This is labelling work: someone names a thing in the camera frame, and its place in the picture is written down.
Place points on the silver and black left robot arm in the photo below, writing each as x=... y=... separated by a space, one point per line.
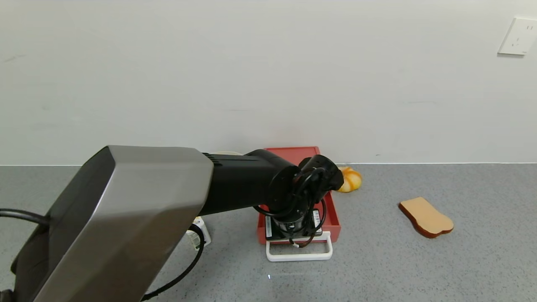
x=134 y=209

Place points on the toast bread slice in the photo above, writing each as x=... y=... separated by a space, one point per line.
x=426 y=216

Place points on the small white yellow-label bottle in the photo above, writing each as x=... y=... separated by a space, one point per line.
x=197 y=240

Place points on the orange swirl bread bun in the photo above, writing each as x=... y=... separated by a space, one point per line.
x=353 y=179

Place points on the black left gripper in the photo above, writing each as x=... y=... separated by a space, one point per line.
x=293 y=232

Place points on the white wall socket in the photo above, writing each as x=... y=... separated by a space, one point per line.
x=519 y=37

